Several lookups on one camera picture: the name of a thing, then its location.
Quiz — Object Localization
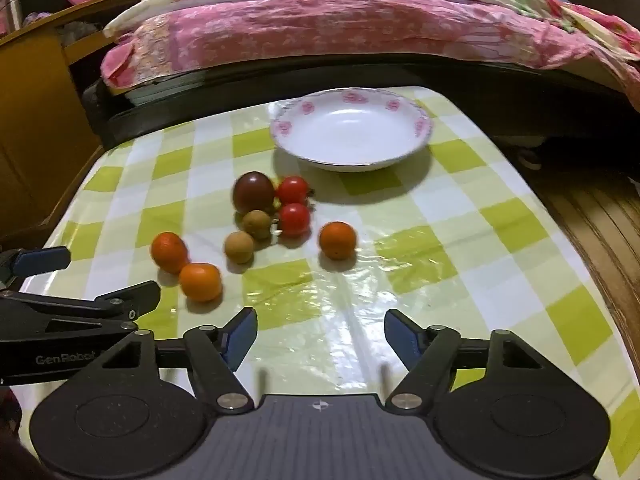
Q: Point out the white plate with pink flowers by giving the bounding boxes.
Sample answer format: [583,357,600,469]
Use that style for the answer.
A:
[270,87,435,173]

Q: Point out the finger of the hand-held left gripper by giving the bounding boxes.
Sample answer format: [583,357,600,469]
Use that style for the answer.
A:
[0,281,162,347]
[0,246,71,282]

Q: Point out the brown longan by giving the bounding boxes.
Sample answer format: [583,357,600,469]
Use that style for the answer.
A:
[223,231,256,264]
[242,209,273,241]

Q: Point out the small orange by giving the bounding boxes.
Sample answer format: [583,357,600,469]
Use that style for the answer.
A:
[151,232,190,275]
[179,262,223,303]
[319,221,357,260]

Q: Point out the shoe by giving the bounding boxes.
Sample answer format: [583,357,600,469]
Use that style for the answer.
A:
[516,146,545,170]

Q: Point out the dark bed frame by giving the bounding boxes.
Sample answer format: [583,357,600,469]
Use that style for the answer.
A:
[81,60,640,151]

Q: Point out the red cherry tomato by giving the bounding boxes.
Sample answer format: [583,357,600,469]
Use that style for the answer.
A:
[278,203,312,237]
[276,175,315,206]

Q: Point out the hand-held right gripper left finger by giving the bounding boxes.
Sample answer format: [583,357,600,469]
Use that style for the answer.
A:
[101,306,259,414]

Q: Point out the dark purple tomato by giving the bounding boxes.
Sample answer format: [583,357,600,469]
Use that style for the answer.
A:
[232,171,276,212]

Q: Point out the green checkered tablecloth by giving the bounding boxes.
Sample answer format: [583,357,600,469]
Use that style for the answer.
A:
[19,85,636,480]

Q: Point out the wooden cabinet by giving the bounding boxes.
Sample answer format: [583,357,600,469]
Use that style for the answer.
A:
[0,0,148,241]

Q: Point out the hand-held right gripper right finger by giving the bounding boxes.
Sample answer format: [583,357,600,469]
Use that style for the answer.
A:
[384,308,544,414]

